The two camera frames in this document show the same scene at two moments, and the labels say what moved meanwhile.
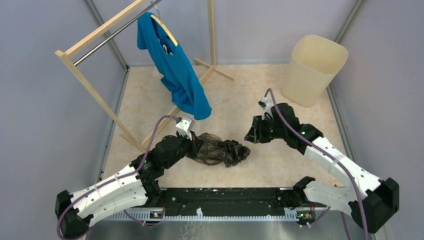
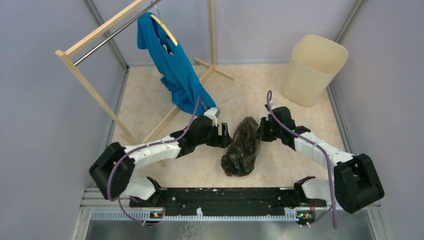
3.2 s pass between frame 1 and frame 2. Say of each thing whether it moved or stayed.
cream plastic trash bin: stayed
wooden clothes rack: stayed
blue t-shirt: stayed
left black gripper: moved
